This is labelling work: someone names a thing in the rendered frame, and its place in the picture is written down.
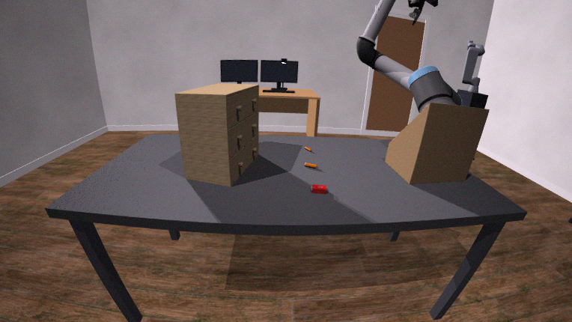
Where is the red nine-volt battery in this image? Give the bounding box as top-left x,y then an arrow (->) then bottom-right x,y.
311,184 -> 326,194

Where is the wooden chest of drawers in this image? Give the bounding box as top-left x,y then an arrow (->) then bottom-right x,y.
175,83 -> 259,187

